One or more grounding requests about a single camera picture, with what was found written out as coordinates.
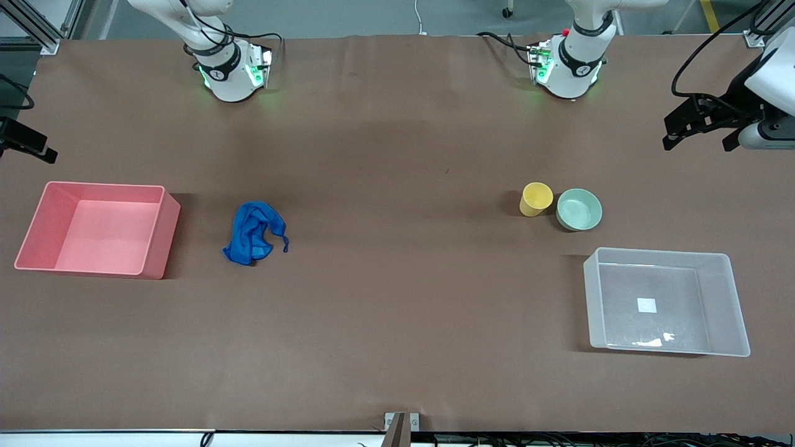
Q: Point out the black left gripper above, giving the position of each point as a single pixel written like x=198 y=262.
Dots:
x=736 y=107

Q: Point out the pale green bowl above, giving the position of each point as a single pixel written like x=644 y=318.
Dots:
x=579 y=209

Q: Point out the yellow plastic cup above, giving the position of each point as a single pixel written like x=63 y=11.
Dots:
x=535 y=198

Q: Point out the blue microfibre cloth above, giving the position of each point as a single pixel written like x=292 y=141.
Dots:
x=251 y=233

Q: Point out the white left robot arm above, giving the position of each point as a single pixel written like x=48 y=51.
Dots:
x=571 y=65

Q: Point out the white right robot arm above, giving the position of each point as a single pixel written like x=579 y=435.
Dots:
x=227 y=74

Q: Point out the clear plastic box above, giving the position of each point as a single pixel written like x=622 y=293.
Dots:
x=664 y=304

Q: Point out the pink plastic bin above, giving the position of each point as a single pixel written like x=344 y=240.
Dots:
x=99 y=230

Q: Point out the white square label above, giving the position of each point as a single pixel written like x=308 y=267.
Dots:
x=646 y=305

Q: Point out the black caster wheel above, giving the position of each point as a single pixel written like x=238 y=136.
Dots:
x=508 y=11

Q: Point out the aluminium frame post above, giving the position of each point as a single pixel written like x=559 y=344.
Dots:
x=37 y=28
x=763 y=31

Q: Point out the metal table edge bracket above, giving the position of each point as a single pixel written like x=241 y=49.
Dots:
x=401 y=428

